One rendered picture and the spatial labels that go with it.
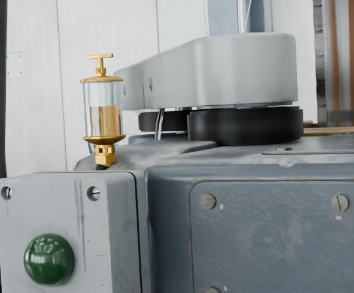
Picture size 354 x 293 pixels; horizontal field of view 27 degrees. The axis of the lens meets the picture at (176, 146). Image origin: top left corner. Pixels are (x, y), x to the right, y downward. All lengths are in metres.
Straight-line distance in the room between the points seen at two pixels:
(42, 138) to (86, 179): 6.44
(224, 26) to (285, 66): 4.95
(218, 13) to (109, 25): 1.29
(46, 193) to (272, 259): 0.13
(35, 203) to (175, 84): 0.23
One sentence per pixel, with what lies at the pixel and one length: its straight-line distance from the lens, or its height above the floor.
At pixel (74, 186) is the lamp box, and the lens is 0.40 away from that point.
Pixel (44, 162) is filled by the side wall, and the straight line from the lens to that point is 6.85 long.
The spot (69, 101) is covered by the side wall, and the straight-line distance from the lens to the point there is 6.66.
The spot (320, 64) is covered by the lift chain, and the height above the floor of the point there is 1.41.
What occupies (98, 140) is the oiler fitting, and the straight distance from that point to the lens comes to 0.47.
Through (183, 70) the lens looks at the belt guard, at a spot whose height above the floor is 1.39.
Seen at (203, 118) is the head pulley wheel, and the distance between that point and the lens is 0.54.
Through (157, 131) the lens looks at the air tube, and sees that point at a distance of 0.74.
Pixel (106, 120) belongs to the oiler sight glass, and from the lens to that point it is 0.47.
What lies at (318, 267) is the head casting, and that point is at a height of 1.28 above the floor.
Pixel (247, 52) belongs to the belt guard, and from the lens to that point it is 0.53.
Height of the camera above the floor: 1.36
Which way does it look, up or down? 3 degrees down
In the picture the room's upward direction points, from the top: 3 degrees counter-clockwise
